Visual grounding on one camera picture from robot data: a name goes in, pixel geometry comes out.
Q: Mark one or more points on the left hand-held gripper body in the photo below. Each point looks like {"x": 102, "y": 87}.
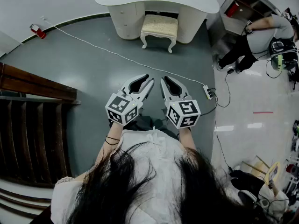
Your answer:
{"x": 121, "y": 106}

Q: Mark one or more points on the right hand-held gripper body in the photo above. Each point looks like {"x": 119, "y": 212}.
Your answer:
{"x": 184, "y": 112}

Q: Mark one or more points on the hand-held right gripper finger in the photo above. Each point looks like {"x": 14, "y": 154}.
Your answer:
{"x": 165, "y": 91}
{"x": 181, "y": 88}

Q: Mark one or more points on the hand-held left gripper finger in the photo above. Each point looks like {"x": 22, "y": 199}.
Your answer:
{"x": 146, "y": 90}
{"x": 127, "y": 84}

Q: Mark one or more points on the cream upholstered stool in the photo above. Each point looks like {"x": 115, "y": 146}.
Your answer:
{"x": 158, "y": 24}

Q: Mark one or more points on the person's left forearm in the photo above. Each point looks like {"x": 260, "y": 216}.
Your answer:
{"x": 105, "y": 153}

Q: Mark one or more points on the person's right forearm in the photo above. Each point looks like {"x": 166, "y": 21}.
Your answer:
{"x": 187, "y": 139}

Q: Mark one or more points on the white power strip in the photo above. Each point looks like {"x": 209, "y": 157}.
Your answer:
{"x": 208, "y": 92}

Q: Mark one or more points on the black wrist band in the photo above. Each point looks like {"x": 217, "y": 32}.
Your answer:
{"x": 111, "y": 143}
{"x": 113, "y": 138}

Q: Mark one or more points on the person's white blouse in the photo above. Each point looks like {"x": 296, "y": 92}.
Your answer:
{"x": 163, "y": 153}

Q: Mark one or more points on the black power adapter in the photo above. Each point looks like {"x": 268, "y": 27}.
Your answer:
{"x": 230, "y": 71}

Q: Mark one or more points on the red floor tape strip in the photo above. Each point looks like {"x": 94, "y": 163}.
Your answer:
{"x": 262, "y": 112}

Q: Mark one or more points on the red cylinder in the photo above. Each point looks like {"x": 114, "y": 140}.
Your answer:
{"x": 232, "y": 9}

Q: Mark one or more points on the red fire extinguisher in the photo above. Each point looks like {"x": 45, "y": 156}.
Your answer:
{"x": 39, "y": 32}

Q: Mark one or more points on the grey shelf unit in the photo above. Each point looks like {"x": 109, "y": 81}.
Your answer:
{"x": 247, "y": 10}

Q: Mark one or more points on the dark wooden slatted frame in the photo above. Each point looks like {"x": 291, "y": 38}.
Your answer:
{"x": 35, "y": 115}

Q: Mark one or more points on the light wooden frame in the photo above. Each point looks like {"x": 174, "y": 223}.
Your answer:
{"x": 257, "y": 168}

